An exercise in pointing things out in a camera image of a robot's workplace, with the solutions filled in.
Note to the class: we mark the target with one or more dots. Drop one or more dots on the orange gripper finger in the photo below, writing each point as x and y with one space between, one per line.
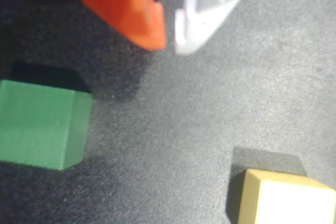
123 6

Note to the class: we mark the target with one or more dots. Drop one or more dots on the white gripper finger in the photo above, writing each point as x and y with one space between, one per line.
207 11

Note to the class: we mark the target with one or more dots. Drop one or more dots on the green wooden cube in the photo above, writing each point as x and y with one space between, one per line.
39 124

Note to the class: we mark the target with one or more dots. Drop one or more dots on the yellow wooden cube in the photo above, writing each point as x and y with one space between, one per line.
288 200

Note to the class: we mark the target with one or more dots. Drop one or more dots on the black fabric mat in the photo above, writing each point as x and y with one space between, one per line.
183 116

